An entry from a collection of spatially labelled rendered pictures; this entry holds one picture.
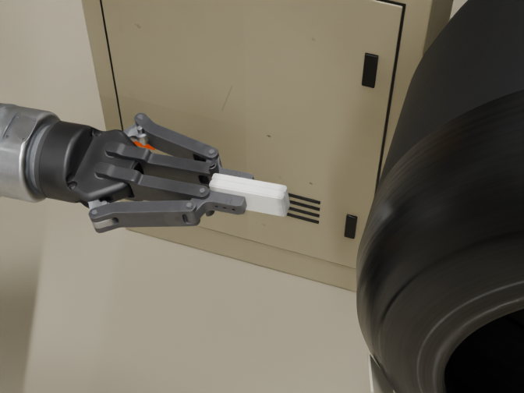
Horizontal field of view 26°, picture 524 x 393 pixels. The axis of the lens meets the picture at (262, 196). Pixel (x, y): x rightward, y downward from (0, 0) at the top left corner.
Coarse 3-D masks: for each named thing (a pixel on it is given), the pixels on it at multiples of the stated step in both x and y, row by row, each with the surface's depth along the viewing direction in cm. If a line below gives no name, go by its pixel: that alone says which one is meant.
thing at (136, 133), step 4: (128, 128) 109; (132, 128) 109; (136, 128) 108; (140, 128) 108; (124, 132) 109; (128, 132) 109; (132, 132) 108; (136, 132) 108; (140, 132) 108; (132, 136) 108; (136, 136) 108; (140, 136) 108; (144, 136) 108; (136, 140) 109; (140, 140) 108; (144, 140) 108; (148, 140) 109; (144, 144) 109
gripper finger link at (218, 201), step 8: (216, 192) 103; (200, 200) 102; (208, 200) 102; (216, 200) 102; (224, 200) 102; (232, 200) 102; (240, 200) 102; (200, 208) 102; (208, 208) 103; (216, 208) 103; (224, 208) 102; (232, 208) 102; (240, 208) 102; (192, 216) 102; (200, 216) 103
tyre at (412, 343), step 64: (512, 0) 85; (448, 64) 89; (512, 64) 80; (448, 128) 82; (512, 128) 76; (384, 192) 88; (448, 192) 79; (512, 192) 75; (384, 256) 86; (448, 256) 80; (512, 256) 76; (384, 320) 90; (448, 320) 84; (512, 320) 119; (448, 384) 95; (512, 384) 116
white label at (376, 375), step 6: (372, 360) 102; (372, 366) 101; (378, 366) 103; (372, 372) 100; (378, 372) 102; (372, 378) 100; (378, 378) 102; (384, 378) 104; (372, 384) 99; (378, 384) 101; (384, 384) 103; (390, 384) 105; (372, 390) 99; (378, 390) 101; (384, 390) 102; (390, 390) 104
